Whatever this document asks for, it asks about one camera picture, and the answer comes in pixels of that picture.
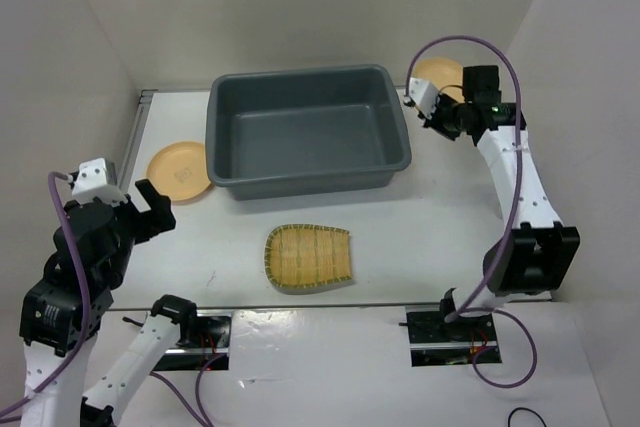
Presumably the woven bamboo tray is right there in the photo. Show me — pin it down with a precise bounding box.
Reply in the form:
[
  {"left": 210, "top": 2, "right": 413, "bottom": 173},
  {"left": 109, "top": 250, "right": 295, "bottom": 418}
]
[{"left": 263, "top": 224, "right": 354, "bottom": 293}]

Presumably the grey plastic bin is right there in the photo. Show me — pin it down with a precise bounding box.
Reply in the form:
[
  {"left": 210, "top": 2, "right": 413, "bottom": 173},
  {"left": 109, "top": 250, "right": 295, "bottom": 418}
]
[{"left": 205, "top": 64, "right": 412, "bottom": 200}]

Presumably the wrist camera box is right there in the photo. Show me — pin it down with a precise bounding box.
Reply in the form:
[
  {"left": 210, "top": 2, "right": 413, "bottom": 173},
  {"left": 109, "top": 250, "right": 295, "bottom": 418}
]
[
  {"left": 403, "top": 77, "right": 439, "bottom": 120},
  {"left": 71, "top": 158, "right": 127, "bottom": 206}
]

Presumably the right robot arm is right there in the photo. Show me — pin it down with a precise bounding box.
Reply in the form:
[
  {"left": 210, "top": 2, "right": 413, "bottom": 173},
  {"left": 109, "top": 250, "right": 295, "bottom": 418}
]
[{"left": 409, "top": 65, "right": 580, "bottom": 340}]

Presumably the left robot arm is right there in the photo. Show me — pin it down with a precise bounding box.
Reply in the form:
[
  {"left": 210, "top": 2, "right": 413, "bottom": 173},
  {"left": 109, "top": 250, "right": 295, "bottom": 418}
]
[{"left": 19, "top": 173, "right": 199, "bottom": 426}]

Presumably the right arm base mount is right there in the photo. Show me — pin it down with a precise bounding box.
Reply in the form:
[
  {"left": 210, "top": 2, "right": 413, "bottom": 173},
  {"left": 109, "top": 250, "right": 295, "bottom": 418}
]
[{"left": 398, "top": 308, "right": 502, "bottom": 367}]

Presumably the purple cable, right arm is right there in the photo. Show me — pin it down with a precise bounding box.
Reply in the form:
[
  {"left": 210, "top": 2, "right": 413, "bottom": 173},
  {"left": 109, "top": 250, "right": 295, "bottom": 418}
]
[{"left": 405, "top": 35, "right": 540, "bottom": 388}]

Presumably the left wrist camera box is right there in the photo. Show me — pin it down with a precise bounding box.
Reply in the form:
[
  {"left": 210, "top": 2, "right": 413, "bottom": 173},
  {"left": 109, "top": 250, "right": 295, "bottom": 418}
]
[{"left": 71, "top": 158, "right": 127, "bottom": 206}]

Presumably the black cable loop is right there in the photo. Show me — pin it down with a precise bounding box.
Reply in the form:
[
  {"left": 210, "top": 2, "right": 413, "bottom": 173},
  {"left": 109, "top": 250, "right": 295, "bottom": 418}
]
[{"left": 508, "top": 407, "right": 546, "bottom": 427}]

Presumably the yellow bear plate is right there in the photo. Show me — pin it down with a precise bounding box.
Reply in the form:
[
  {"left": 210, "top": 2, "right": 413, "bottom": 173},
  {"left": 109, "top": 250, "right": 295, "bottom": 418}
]
[
  {"left": 146, "top": 141, "right": 213, "bottom": 202},
  {"left": 412, "top": 57, "right": 464, "bottom": 102}
]

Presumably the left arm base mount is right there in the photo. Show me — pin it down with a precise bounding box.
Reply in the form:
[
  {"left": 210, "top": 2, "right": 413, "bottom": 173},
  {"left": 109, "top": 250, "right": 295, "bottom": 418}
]
[{"left": 154, "top": 315, "right": 231, "bottom": 372}]

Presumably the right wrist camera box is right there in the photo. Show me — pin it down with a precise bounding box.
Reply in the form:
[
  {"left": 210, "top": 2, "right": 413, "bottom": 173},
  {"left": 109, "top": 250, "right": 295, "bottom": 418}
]
[{"left": 403, "top": 77, "right": 439, "bottom": 120}]

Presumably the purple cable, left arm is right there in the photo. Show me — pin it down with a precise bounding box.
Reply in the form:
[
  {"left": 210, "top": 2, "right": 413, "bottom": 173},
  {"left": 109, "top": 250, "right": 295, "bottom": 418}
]
[{"left": 0, "top": 171, "right": 214, "bottom": 427}]

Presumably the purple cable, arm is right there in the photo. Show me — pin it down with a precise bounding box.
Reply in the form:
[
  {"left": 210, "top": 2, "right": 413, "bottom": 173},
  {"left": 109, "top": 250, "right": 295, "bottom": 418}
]
[
  {"left": 0, "top": 171, "right": 214, "bottom": 427},
  {"left": 405, "top": 35, "right": 540, "bottom": 388}
]

